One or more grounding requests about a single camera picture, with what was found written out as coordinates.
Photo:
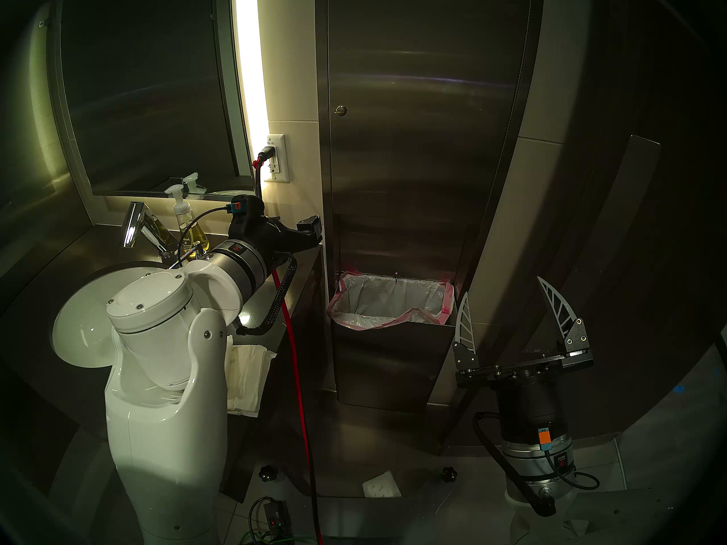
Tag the steel waste bin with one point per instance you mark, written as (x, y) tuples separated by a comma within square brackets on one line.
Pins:
[(386, 368)]

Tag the white folded paper towels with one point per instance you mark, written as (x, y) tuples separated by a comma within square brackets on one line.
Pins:
[(250, 379)]

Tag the white paper scrap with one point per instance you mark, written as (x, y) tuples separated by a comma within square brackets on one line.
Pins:
[(381, 486)]

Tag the vertical bright light strip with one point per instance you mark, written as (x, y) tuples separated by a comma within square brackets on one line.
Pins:
[(250, 67)]

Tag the stainless steel cabinet door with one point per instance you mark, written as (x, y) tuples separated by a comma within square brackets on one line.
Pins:
[(322, 124)]

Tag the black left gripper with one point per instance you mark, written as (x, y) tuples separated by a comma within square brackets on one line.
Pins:
[(255, 226)]

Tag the steel towel dispenser door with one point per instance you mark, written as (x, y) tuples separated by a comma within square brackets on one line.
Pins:
[(426, 124)]

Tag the dark restroom door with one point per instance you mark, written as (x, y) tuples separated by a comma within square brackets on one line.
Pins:
[(681, 209)]

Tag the pink-rimmed clear trash liner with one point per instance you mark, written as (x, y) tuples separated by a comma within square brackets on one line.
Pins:
[(386, 300)]

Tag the chrome sink faucet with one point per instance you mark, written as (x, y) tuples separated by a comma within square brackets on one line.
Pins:
[(135, 223)]

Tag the white wall outlet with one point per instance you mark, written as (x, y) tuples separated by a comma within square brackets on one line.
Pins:
[(280, 172)]

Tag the black power plug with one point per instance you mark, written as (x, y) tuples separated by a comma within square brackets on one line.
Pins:
[(267, 153)]

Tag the clear soap pump bottle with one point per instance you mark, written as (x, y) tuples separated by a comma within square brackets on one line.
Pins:
[(184, 220)]

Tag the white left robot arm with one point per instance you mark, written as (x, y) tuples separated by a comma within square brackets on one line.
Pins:
[(164, 436)]

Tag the black electronics box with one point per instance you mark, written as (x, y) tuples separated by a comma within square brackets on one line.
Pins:
[(278, 515)]

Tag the white round sink basin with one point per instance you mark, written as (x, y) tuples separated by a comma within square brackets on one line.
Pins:
[(79, 328)]

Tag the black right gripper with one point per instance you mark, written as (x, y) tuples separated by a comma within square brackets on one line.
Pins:
[(531, 407)]

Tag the wall mirror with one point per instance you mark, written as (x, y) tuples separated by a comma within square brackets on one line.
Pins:
[(159, 95)]

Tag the black star knob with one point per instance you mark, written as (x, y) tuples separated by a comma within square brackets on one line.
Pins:
[(267, 473), (448, 474)]

